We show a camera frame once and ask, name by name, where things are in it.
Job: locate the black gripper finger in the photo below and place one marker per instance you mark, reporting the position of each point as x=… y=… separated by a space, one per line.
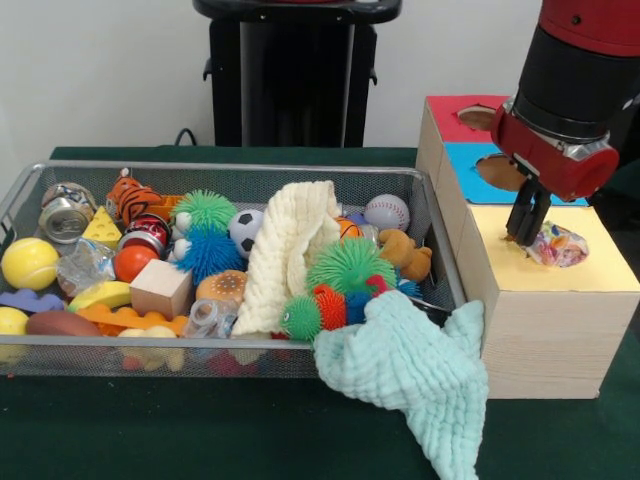
x=520 y=210
x=537 y=220

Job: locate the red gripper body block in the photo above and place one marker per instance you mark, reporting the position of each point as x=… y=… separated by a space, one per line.
x=555 y=155

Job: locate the pastel patterned small cloth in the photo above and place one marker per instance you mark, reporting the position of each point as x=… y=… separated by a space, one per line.
x=562 y=247

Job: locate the light blue knitted cloth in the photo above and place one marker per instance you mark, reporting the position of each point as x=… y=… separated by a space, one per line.
x=410 y=360

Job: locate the cream knitted cloth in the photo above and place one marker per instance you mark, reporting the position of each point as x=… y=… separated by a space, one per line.
x=280 y=250

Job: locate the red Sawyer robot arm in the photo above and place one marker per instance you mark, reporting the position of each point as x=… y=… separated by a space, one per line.
x=575 y=75

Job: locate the wooden box with three holes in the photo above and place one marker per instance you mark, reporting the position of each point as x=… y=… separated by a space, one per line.
x=540 y=345

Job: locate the shallow mesh bin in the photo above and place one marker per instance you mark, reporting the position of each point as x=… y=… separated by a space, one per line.
x=75 y=340

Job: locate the dark green tablecloth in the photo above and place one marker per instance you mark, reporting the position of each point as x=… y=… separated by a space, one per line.
x=627 y=210
x=200 y=430

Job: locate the white toy baseball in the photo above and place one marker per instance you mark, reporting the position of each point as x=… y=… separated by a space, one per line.
x=387 y=212

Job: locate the green spiky toy with eyes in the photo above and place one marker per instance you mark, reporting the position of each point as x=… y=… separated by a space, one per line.
x=345 y=262

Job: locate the multicolour spiky caterpillar toy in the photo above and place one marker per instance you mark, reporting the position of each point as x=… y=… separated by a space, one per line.
x=305 y=315

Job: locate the black and white soccer ball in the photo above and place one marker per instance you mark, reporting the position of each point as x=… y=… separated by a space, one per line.
x=245 y=232

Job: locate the green spiky ball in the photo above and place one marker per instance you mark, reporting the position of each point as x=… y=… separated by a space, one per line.
x=207 y=207

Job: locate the blue spiky toy with eyes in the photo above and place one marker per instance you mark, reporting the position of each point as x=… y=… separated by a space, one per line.
x=207 y=255

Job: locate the orange tiger plush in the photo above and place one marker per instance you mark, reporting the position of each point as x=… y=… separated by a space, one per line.
x=132 y=200

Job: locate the orange-red ball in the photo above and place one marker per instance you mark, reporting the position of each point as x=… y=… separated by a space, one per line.
x=132 y=262

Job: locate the yellow cheese wedge toy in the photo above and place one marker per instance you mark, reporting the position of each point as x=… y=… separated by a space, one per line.
x=102 y=227

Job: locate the yellow tennis ball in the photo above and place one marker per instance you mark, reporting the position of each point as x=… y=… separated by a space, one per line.
x=30 y=262

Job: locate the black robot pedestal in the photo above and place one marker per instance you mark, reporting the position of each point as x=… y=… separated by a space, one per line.
x=290 y=85

